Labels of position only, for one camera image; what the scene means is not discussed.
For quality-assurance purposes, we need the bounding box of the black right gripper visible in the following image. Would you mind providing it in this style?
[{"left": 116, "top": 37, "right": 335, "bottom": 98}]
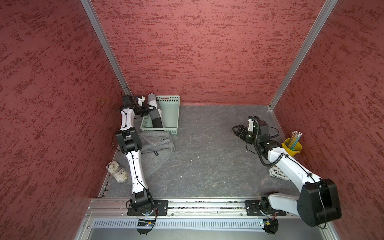
[{"left": 231, "top": 124, "right": 259, "bottom": 145}]

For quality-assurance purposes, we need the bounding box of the black white checkered scarf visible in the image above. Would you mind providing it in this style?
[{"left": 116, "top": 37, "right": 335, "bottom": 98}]
[{"left": 148, "top": 94, "right": 164, "bottom": 129}]

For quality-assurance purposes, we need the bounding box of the grey cloth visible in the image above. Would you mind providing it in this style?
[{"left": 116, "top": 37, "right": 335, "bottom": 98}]
[{"left": 139, "top": 131, "right": 175, "bottom": 179}]

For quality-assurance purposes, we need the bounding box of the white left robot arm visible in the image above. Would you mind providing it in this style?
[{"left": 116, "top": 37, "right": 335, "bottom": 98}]
[{"left": 115, "top": 104, "right": 155, "bottom": 216}]

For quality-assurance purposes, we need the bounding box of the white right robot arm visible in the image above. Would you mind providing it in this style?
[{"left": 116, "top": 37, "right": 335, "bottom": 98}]
[{"left": 233, "top": 121, "right": 342, "bottom": 227}]

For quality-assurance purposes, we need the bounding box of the pale green plastic basket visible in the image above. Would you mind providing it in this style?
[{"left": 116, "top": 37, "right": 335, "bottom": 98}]
[{"left": 141, "top": 95, "right": 181, "bottom": 135}]

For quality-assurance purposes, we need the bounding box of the colored pencils bundle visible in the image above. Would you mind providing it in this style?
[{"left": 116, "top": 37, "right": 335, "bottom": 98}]
[{"left": 288, "top": 131, "right": 303, "bottom": 150}]

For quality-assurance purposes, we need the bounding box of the yellow pencil bucket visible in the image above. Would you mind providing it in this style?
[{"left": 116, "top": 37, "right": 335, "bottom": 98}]
[{"left": 282, "top": 138, "right": 303, "bottom": 157}]

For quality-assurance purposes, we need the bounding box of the crumpled beige rag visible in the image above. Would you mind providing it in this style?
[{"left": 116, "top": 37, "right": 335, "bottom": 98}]
[{"left": 106, "top": 161, "right": 128, "bottom": 184}]

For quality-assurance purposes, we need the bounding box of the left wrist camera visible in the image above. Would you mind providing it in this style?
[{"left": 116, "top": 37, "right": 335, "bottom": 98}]
[{"left": 123, "top": 96, "right": 143, "bottom": 109}]

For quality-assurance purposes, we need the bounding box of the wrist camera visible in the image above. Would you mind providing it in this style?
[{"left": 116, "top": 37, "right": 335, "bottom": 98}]
[
  {"left": 248, "top": 116, "right": 269, "bottom": 136},
  {"left": 123, "top": 96, "right": 143, "bottom": 109}
]

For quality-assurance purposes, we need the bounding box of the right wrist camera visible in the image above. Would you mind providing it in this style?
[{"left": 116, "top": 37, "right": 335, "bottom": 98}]
[{"left": 248, "top": 116, "right": 269, "bottom": 136}]

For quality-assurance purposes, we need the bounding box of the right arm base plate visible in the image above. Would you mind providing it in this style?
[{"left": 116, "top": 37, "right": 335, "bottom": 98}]
[{"left": 245, "top": 200, "right": 287, "bottom": 218}]

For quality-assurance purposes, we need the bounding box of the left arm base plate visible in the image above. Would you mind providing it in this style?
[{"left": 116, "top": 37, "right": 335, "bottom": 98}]
[{"left": 126, "top": 200, "right": 169, "bottom": 218}]

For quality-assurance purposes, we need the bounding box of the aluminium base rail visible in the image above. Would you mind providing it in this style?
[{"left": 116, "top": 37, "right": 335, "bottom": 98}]
[{"left": 86, "top": 197, "right": 331, "bottom": 220}]

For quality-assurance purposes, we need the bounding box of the left corner aluminium post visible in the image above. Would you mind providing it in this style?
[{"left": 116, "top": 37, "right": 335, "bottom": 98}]
[{"left": 81, "top": 0, "right": 130, "bottom": 95}]

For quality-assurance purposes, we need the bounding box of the corner aluminium post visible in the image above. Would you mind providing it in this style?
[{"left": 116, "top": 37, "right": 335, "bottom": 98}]
[
  {"left": 269, "top": 0, "right": 338, "bottom": 111},
  {"left": 81, "top": 0, "right": 130, "bottom": 95}
]

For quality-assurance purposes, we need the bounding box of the right corner aluminium post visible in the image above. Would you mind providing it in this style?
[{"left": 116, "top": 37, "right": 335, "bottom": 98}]
[{"left": 269, "top": 0, "right": 338, "bottom": 111}]

